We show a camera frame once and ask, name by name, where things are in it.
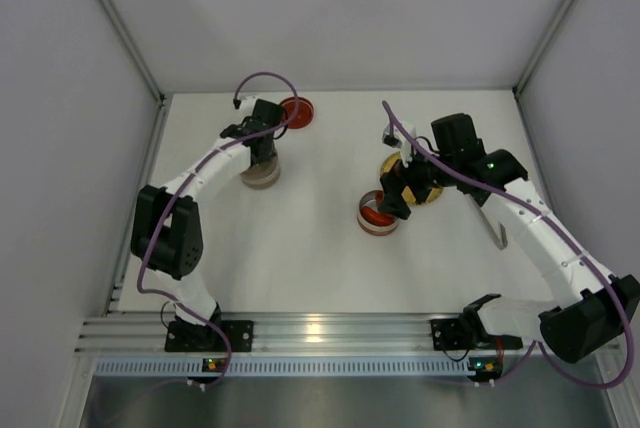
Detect taupe round lid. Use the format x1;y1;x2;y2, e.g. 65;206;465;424
248;151;279;177

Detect red sausage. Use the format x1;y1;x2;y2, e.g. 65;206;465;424
360;206;395;227

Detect red steel lunch bowl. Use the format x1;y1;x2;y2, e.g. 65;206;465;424
357;190;399;236

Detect taupe steel lunch bowl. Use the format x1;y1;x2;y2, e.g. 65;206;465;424
240;162;281;190

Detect steel food tongs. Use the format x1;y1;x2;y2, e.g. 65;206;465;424
466;195;508;251

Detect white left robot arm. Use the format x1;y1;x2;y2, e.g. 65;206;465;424
130;97;287;335

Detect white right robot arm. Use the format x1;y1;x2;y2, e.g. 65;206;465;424
379;113;639;364

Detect round bamboo tray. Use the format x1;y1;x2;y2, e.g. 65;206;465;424
380;150;446;207

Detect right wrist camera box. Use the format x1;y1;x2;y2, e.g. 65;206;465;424
382;121;413;167

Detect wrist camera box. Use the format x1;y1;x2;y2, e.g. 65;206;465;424
233;96;258;115
382;121;413;167

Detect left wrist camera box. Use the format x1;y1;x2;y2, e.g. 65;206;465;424
233;96;258;115

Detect left corner aluminium post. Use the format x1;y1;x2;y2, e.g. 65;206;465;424
67;0;167;104

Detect corner aluminium post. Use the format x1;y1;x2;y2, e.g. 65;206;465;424
67;0;167;104
514;0;609;94

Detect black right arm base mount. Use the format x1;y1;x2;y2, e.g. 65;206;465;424
429;317;524;352

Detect aluminium front rail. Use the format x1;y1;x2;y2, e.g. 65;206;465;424
74;311;620;353

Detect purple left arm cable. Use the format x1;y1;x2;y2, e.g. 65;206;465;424
135;70;301;389

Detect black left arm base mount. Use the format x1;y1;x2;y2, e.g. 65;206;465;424
164;318;255;353

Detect slotted grey cable duct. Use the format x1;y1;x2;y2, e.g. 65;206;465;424
94;356;501;379

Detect right corner aluminium post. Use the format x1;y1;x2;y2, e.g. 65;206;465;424
514;0;609;94

